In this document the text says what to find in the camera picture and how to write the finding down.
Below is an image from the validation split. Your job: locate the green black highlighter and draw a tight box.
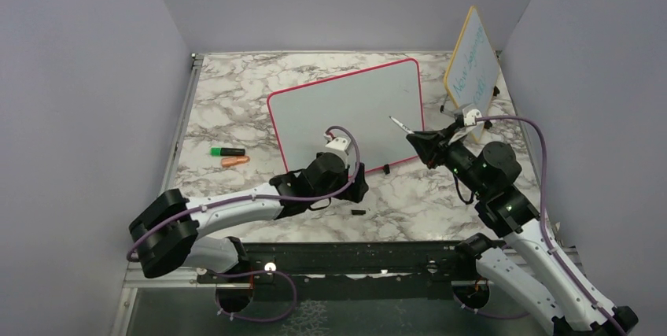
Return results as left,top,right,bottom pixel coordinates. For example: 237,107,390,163
210,147,245,157

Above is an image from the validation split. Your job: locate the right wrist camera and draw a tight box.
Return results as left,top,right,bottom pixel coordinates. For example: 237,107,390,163
453,104,483,127

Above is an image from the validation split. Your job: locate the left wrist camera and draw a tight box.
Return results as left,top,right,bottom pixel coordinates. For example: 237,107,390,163
324,137,350,160

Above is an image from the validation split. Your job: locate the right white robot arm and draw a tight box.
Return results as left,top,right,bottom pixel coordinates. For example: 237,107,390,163
406,127,639,335

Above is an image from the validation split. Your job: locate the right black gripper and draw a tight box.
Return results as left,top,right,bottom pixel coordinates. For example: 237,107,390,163
407,121,488,197

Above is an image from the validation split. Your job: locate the black mounting rail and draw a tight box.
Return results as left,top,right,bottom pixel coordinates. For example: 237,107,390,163
197,241,481,301

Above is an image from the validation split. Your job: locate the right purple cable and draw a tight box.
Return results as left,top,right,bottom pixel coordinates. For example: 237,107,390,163
453,114,626,336

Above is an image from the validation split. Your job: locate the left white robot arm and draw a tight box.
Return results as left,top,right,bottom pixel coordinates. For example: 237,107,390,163
128,153,368,282

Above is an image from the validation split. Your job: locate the aluminium frame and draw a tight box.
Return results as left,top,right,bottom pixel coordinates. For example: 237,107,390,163
109,53,206,335

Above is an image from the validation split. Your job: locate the white whiteboard marker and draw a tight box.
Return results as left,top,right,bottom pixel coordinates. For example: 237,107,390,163
389,116,414,135

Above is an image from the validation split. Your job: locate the yellow framed whiteboard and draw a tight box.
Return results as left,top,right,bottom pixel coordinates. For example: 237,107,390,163
444,6,501,116

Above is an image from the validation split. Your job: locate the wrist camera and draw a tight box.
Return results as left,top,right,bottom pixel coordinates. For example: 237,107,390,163
324,137,350,160
453,104,483,127

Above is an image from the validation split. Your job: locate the pink framed whiteboard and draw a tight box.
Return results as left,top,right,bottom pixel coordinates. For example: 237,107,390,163
267,58,425,172

